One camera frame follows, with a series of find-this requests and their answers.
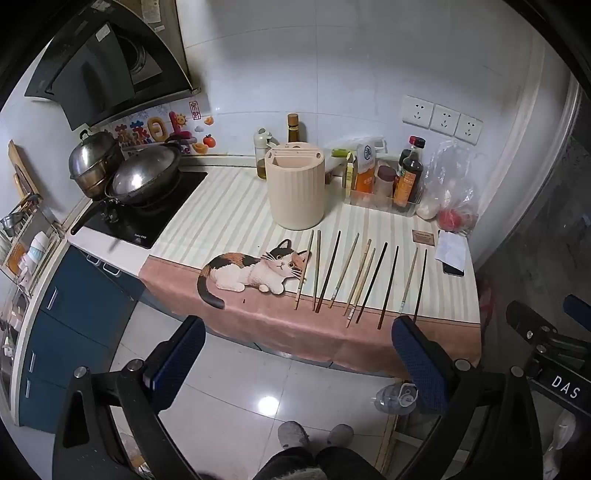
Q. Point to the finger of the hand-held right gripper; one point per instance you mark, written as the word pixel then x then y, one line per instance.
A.
pixel 579 307
pixel 528 321

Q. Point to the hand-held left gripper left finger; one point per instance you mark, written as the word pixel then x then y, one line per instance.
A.
pixel 181 353

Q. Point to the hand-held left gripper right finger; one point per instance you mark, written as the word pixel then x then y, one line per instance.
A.
pixel 418 362

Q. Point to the row of chopsticks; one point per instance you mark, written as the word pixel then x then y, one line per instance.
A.
pixel 344 272

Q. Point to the beige ribbed utensil holder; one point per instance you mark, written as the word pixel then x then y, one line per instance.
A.
pixel 295 194

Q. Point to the person's right hand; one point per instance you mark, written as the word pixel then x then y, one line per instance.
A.
pixel 561 436

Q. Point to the clear water bottle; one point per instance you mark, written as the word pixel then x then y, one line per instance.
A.
pixel 395 398

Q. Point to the wooden plank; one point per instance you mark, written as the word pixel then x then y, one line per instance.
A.
pixel 387 443

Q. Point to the black smartphone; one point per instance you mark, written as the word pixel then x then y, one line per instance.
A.
pixel 455 271

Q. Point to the person's grey slipper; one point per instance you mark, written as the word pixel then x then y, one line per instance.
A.
pixel 293 434
pixel 340 434

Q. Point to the blue kitchen cabinet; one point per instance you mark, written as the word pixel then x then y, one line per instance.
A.
pixel 74 318

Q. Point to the small brown card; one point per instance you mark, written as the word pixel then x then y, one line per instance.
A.
pixel 424 237

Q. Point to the red tomato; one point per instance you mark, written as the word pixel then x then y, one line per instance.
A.
pixel 455 220

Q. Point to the black induction cooktop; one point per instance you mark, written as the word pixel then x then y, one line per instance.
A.
pixel 134 226

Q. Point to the person's dark trousers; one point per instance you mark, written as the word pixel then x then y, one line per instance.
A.
pixel 314 466

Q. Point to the cat print striped tablecloth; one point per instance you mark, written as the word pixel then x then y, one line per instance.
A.
pixel 231 207

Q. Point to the clear plastic organizer bin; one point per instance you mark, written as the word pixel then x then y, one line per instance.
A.
pixel 378 203

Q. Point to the clear plastic bag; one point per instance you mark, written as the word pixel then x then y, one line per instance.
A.
pixel 450 175

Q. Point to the soy sauce bottle red cap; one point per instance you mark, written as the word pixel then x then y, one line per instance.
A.
pixel 408 180

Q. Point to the steel wok with lid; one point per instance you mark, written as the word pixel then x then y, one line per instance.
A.
pixel 143 173

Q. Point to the metal dish rack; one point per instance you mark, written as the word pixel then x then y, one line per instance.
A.
pixel 27 249

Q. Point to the jar with brown lid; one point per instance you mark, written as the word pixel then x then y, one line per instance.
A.
pixel 384 180

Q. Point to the yellow seasoning box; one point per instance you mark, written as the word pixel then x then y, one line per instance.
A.
pixel 349 177

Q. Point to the white orange seasoning bag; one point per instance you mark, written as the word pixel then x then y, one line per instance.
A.
pixel 367 164

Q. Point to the clear oil dispenser bottle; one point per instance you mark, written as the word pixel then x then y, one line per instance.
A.
pixel 263 164

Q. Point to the steel steamer pot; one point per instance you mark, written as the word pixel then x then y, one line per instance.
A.
pixel 92 157

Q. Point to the wooden cutting board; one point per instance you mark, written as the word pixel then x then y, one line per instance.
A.
pixel 18 170

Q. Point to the dark bottle with gold cap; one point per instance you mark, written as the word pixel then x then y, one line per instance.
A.
pixel 294 129

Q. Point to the black range hood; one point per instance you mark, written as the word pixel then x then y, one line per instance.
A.
pixel 92 74

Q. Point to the white wall socket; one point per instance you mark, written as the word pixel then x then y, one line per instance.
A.
pixel 468 128
pixel 444 119
pixel 417 110

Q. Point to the colourful wall stickers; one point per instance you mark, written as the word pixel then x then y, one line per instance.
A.
pixel 157 127

